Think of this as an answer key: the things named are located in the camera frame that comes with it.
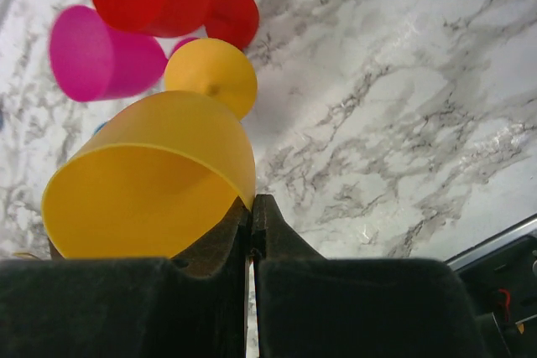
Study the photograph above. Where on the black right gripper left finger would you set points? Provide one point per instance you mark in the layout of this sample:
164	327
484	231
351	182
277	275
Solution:
190	305

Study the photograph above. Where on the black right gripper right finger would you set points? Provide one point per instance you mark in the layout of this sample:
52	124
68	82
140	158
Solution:
311	306

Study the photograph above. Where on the yellow wine glass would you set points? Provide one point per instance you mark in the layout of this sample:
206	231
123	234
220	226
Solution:
166	169

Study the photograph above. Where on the pink wine glass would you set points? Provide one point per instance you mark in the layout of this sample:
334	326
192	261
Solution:
92	61

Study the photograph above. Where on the red wine glass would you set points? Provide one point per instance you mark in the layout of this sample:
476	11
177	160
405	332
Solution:
233	21

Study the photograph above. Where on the blue wine glass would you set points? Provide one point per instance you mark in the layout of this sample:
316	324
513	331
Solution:
99	128

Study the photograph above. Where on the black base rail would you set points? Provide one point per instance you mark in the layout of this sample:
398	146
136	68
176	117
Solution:
499	275

